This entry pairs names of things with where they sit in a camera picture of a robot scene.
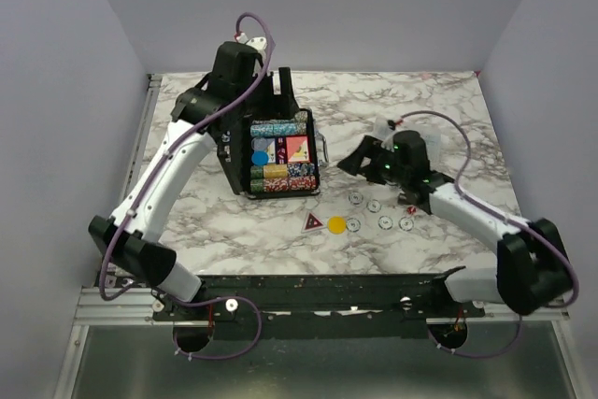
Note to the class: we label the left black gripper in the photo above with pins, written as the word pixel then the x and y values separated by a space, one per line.
pixel 277 105

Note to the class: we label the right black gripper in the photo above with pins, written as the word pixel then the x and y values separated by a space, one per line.
pixel 369 147

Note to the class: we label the red playing card deck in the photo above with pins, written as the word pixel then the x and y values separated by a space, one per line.
pixel 297 149

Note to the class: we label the black poker chip case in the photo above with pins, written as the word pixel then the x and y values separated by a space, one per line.
pixel 277 179

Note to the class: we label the yellow round dealer chip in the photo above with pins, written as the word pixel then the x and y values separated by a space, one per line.
pixel 337 225

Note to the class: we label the red triangle card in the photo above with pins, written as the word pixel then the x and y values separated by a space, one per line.
pixel 312 223

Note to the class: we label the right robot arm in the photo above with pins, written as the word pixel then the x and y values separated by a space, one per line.
pixel 531 268

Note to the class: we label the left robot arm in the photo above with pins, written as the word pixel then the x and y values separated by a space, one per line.
pixel 186 143

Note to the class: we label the white poker chip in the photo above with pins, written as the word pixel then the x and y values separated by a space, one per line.
pixel 353 225
pixel 406 224
pixel 355 198
pixel 385 222
pixel 374 206

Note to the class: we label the blue round chip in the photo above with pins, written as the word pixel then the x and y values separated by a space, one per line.
pixel 260 158

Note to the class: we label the clear plastic organizer box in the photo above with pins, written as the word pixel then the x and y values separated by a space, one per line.
pixel 430 136

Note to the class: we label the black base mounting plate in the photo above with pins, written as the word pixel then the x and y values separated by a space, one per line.
pixel 238 307

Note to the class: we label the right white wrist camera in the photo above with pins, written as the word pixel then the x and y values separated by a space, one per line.
pixel 383 128

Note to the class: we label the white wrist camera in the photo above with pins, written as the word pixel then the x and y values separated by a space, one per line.
pixel 259 43
pixel 383 128

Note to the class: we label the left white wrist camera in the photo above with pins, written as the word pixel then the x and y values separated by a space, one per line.
pixel 259 43

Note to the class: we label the aluminium rail frame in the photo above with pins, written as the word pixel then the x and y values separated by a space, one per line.
pixel 110 234

